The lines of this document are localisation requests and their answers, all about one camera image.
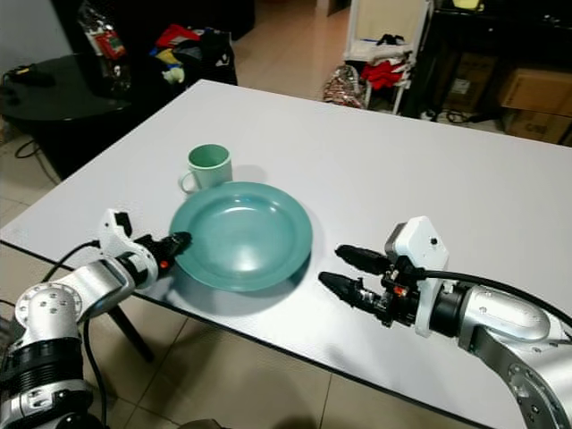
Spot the crinkled plastic bag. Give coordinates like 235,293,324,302
323,63,366,109

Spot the red packet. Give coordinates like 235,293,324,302
156,23,201,49

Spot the black cabinet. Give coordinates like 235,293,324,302
400,0,572,128

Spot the brown cardboard box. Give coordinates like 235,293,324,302
498,66,572,118

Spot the yellow and blue toy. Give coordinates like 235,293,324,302
154,46,185,69

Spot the clear snack bag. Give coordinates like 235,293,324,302
77,0,133,96

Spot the red cloth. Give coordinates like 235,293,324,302
361,60,408,91

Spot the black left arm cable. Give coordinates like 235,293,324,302
41,238,113,429

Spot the light green mug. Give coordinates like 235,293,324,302
180,142,233,196

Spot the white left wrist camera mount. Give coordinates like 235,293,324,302
99,208,136,261

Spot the teal plate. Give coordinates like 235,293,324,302
169,181,315,294

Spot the black table leg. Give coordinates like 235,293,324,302
107,307,156,364

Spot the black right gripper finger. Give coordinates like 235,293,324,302
319,271,383,317
335,243,394,277

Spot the small black device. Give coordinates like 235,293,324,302
8,66,56,88

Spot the black side table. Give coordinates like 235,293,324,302
0,52,239,181

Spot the white rack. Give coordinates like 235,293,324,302
343,0,435,114

